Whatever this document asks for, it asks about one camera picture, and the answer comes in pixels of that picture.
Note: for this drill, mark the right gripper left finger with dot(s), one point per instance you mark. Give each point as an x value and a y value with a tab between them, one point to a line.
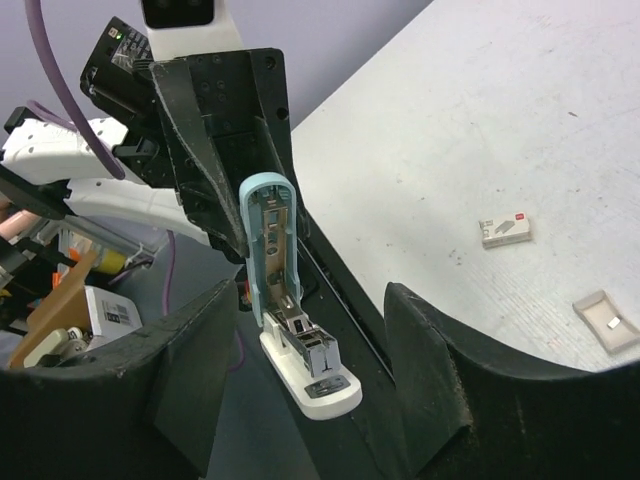
144	406

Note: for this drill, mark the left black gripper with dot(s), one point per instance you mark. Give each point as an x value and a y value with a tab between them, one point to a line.
225	117

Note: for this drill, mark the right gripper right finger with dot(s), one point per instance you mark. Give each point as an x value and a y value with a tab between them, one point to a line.
474	408

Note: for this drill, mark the light blue white stapler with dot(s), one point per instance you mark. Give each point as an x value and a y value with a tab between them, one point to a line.
305	356

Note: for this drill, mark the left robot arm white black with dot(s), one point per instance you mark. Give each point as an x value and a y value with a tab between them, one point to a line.
125	171

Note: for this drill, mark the cardboard box with items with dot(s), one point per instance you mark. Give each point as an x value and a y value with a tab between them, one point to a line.
74	319

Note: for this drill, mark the beige staple box tray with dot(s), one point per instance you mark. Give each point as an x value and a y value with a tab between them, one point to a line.
612	329

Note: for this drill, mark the staple box with red label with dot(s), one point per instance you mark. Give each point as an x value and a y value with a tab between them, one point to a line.
505	230

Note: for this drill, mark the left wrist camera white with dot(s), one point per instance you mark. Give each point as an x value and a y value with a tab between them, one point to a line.
180	28

